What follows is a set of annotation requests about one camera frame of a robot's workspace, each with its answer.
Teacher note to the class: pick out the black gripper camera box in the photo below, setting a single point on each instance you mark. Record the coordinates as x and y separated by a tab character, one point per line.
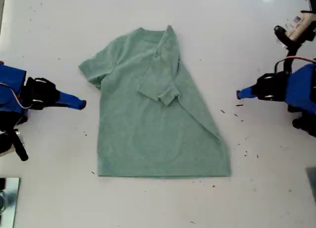
10	144

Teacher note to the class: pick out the large steel plate stand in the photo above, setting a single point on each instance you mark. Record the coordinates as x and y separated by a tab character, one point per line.
11	203

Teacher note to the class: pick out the green t-shirt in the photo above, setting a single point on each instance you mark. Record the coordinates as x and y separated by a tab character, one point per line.
148	139

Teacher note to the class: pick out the beige black camera box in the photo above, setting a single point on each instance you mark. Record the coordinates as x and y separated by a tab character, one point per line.
300	25

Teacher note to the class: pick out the black camera stalk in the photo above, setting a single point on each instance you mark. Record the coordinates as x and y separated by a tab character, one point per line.
288	60

